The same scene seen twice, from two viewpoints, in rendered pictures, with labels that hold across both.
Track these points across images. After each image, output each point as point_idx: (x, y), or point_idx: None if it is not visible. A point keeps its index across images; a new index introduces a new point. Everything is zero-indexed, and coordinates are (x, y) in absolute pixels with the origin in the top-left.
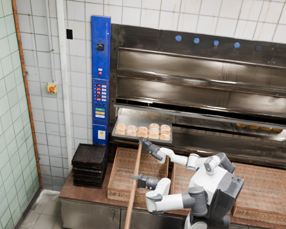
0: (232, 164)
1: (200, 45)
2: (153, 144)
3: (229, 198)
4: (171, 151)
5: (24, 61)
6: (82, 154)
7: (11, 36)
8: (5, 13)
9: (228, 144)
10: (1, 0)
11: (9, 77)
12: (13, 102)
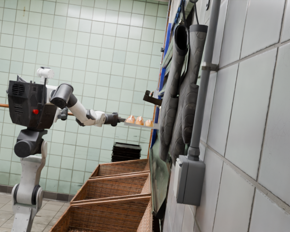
0: (60, 93)
1: (178, 19)
2: (110, 114)
3: (31, 115)
4: (99, 112)
5: (159, 77)
6: (125, 145)
7: (155, 56)
8: (155, 41)
9: (162, 161)
10: (154, 32)
11: (141, 81)
12: (137, 101)
